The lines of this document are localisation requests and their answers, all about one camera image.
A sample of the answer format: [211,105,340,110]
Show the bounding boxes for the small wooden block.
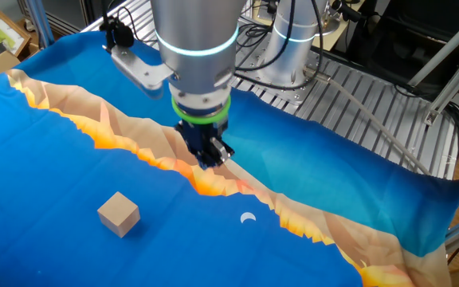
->
[96,191,141,239]

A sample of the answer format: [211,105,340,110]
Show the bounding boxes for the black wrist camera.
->
[99,18,135,51]

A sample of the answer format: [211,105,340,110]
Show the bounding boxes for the green flange ring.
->
[171,95,233,126]

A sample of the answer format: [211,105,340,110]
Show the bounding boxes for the wooden picture frame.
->
[0,10,32,60]

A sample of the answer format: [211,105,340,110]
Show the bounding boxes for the black cable bundle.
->
[233,0,326,83]

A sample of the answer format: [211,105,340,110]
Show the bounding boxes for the blue aluminium post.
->
[25,0,56,49]

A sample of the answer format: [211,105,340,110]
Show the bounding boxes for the silver camera mount bracket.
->
[101,43,175,91]

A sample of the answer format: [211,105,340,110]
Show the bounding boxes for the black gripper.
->
[173,120,236,171]

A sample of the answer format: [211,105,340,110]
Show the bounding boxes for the translucent white hose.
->
[304,66,434,176]

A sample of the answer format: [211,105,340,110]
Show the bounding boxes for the blue mountain print cloth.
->
[0,30,459,287]

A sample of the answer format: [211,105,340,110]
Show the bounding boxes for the silver diagonal frame struts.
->
[407,6,459,127]

